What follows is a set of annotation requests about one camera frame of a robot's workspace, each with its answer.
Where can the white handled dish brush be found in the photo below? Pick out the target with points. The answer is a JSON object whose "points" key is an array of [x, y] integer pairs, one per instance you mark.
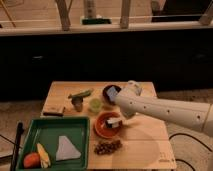
{"points": [[113, 122]]}

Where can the red orange bowl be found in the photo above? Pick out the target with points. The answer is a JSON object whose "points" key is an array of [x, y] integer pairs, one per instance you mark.
{"points": [[105, 130]]}

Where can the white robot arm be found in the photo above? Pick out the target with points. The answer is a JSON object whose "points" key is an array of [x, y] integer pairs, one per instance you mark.
{"points": [[196, 116]]}

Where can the dark bowl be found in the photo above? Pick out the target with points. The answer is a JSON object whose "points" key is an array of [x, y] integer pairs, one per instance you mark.
{"points": [[105, 96]]}

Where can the blue sponge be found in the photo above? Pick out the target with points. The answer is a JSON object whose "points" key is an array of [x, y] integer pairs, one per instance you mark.
{"points": [[112, 93]]}

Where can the green cucumber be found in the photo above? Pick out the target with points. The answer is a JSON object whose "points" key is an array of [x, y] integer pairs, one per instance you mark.
{"points": [[81, 94]]}

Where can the light green cup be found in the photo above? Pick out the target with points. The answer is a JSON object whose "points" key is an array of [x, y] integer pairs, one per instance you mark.
{"points": [[95, 105]]}

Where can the small brown pot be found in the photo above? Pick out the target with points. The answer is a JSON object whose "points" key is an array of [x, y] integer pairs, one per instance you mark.
{"points": [[77, 102]]}

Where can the brown wooden block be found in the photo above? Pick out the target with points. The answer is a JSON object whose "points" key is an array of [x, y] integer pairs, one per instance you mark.
{"points": [[53, 111]]}

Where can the bunch of brown grapes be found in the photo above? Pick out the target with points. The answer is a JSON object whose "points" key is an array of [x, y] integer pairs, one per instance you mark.
{"points": [[107, 147]]}

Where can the green base object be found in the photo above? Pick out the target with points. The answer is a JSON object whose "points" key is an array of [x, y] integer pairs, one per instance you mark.
{"points": [[96, 21]]}

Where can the green plastic tray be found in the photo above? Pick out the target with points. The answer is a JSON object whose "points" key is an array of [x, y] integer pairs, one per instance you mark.
{"points": [[47, 131]]}

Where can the grey cloth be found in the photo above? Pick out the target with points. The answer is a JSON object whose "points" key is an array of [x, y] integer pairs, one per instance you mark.
{"points": [[66, 149]]}

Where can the black pole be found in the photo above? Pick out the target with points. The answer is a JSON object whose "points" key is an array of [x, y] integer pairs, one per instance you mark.
{"points": [[19, 132]]}

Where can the red tomato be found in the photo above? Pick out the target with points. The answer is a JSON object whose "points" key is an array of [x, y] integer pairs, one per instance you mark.
{"points": [[31, 160]]}

